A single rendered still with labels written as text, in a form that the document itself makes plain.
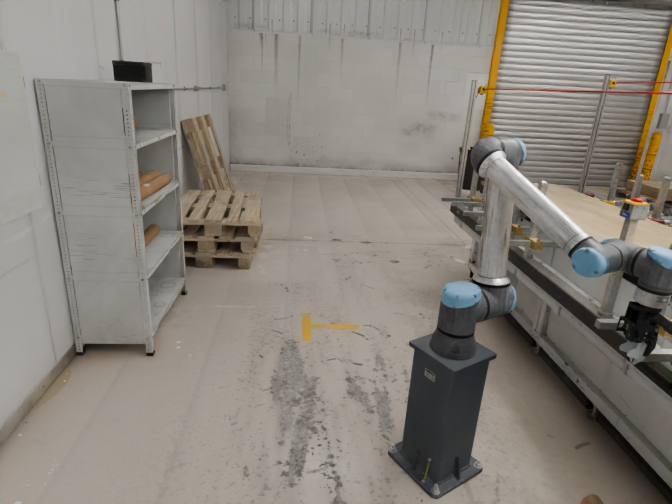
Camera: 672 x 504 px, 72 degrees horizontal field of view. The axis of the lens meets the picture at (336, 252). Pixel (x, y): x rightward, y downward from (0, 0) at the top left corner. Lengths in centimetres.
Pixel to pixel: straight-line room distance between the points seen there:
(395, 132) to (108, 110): 696
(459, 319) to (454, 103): 765
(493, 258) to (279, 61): 733
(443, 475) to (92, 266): 210
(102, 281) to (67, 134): 81
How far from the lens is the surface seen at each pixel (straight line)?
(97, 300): 299
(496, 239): 193
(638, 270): 164
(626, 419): 274
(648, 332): 171
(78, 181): 278
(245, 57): 891
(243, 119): 893
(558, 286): 261
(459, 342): 192
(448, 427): 205
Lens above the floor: 159
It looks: 20 degrees down
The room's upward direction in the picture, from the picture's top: 3 degrees clockwise
